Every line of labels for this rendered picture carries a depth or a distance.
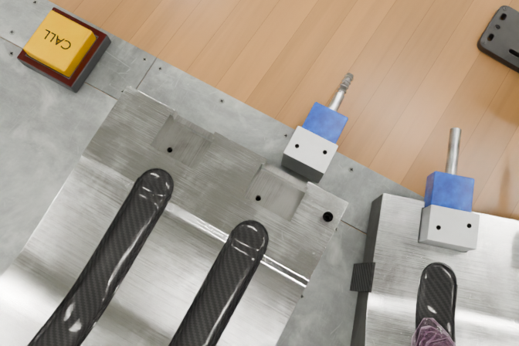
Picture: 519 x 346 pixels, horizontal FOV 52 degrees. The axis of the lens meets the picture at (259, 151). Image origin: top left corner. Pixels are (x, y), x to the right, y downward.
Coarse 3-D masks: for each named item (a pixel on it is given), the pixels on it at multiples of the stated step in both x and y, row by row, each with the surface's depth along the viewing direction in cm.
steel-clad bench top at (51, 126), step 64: (0, 0) 68; (0, 64) 66; (128, 64) 66; (0, 128) 64; (64, 128) 64; (256, 128) 64; (0, 192) 62; (384, 192) 62; (0, 256) 60; (320, 320) 58
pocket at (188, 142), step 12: (168, 120) 55; (180, 120) 56; (168, 132) 57; (180, 132) 57; (192, 132) 57; (204, 132) 56; (156, 144) 56; (168, 144) 57; (180, 144) 57; (192, 144) 57; (204, 144) 57; (180, 156) 56; (192, 156) 56; (192, 168) 56
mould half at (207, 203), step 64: (128, 128) 54; (64, 192) 53; (128, 192) 53; (192, 192) 53; (320, 192) 53; (64, 256) 52; (192, 256) 51; (320, 256) 51; (0, 320) 48; (128, 320) 50; (256, 320) 50
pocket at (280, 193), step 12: (264, 168) 55; (276, 168) 55; (252, 180) 53; (264, 180) 56; (276, 180) 56; (288, 180) 55; (252, 192) 55; (264, 192) 56; (276, 192) 56; (288, 192) 56; (300, 192) 56; (264, 204) 55; (276, 204) 55; (288, 204) 55; (288, 216) 55
